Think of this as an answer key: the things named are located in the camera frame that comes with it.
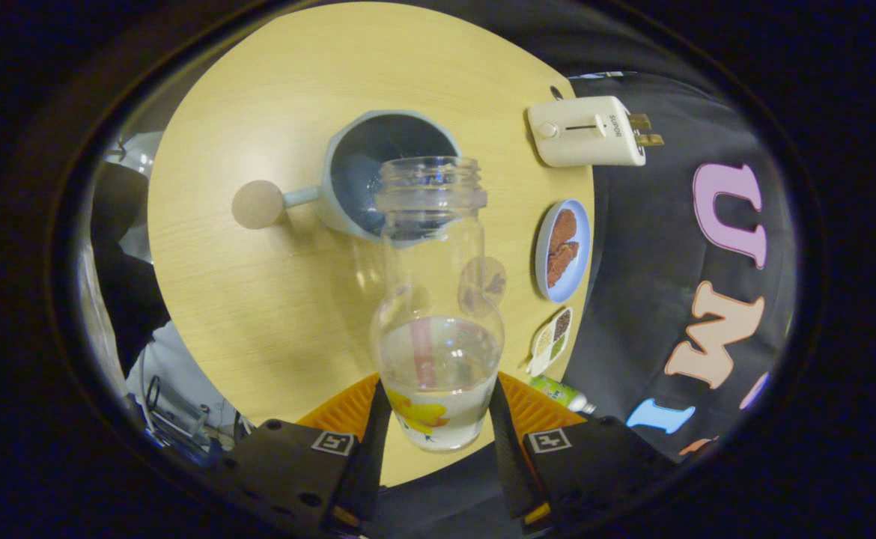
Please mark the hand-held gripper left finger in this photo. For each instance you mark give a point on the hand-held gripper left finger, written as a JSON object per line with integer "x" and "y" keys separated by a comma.
{"x": 372, "y": 449}

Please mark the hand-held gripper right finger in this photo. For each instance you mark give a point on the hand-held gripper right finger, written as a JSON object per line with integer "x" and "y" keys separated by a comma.
{"x": 504, "y": 449}

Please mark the clear glass juice bottle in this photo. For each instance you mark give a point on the clear glass juice bottle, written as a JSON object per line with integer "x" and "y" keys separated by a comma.
{"x": 438, "y": 359}

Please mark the light blue cup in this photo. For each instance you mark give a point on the light blue cup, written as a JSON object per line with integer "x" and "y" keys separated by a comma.
{"x": 374, "y": 142}

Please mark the green and white tube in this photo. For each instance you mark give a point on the green and white tube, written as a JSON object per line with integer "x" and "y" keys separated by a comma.
{"x": 558, "y": 391}

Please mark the white divided grain dish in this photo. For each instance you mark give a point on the white divided grain dish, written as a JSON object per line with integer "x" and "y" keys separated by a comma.
{"x": 550, "y": 343}

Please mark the light wooden table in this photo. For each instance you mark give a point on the light wooden table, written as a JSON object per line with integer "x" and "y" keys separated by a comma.
{"x": 258, "y": 299}

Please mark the brown bread piece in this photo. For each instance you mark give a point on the brown bread piece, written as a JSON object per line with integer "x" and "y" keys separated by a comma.
{"x": 560, "y": 263}
{"x": 563, "y": 227}

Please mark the small blue plate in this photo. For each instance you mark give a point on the small blue plate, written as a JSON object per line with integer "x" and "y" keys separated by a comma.
{"x": 579, "y": 262}

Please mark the dark cloth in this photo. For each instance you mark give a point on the dark cloth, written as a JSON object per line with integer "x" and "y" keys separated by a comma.
{"x": 123, "y": 262}

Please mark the white toaster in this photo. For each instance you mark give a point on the white toaster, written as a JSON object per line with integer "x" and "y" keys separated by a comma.
{"x": 584, "y": 146}

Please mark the toast slice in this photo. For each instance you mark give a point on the toast slice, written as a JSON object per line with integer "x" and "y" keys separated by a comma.
{"x": 651, "y": 140}
{"x": 640, "y": 120}

